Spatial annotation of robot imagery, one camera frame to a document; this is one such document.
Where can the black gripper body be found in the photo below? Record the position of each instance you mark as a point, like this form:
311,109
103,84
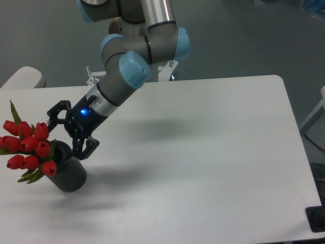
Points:
82,120

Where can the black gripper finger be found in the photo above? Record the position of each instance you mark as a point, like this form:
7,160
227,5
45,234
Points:
54,120
83,145

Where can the red tulip bouquet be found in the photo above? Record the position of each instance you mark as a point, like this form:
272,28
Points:
30,148

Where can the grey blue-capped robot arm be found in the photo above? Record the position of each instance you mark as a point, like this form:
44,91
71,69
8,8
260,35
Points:
127,61

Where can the dark grey ribbed vase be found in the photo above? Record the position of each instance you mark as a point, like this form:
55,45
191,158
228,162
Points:
70,175

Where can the white chair armrest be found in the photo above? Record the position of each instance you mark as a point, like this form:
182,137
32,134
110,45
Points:
25,78

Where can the blue items plastic bag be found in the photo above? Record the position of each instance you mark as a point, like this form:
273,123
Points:
314,8

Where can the white furniture frame right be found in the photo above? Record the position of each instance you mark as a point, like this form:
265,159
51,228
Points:
316,113

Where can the black cable grommet box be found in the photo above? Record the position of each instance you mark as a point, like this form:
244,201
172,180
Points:
315,216

